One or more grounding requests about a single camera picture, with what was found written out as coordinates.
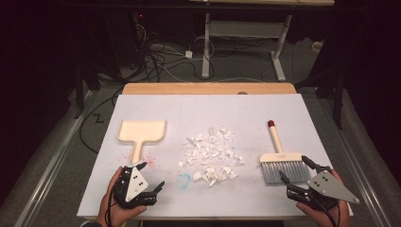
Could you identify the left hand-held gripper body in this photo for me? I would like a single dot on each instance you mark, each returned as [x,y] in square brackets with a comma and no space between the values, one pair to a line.
[135,186]

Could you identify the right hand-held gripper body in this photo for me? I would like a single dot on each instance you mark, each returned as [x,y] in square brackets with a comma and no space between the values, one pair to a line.
[327,186]

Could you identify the cream plastic dustpan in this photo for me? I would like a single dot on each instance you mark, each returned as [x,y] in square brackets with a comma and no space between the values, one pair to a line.
[142,130]

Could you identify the pile of white paper scraps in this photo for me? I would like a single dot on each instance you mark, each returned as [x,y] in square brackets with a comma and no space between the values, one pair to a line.
[208,151]

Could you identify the person's left hand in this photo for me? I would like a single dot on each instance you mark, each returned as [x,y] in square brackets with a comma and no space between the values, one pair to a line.
[107,205]

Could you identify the person's right hand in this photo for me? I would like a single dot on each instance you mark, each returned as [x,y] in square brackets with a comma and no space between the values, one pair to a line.
[315,218]

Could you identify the black stand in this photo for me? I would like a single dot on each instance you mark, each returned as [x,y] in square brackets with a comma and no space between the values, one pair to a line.
[338,101]

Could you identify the wooden table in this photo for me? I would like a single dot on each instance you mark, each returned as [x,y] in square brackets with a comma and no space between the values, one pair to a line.
[189,89]

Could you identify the white table cover board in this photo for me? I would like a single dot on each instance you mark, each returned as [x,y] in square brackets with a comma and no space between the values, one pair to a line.
[220,110]

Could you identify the dark round table grommet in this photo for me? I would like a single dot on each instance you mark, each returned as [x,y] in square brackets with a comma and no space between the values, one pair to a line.
[242,93]

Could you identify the white power adapter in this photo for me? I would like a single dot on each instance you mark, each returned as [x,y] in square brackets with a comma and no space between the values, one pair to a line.
[188,54]

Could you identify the white-framed desk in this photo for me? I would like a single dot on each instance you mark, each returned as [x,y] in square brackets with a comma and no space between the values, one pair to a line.
[206,47]

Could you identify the metal floor rail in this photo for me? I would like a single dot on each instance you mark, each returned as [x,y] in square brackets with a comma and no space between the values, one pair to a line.
[47,176]
[362,186]

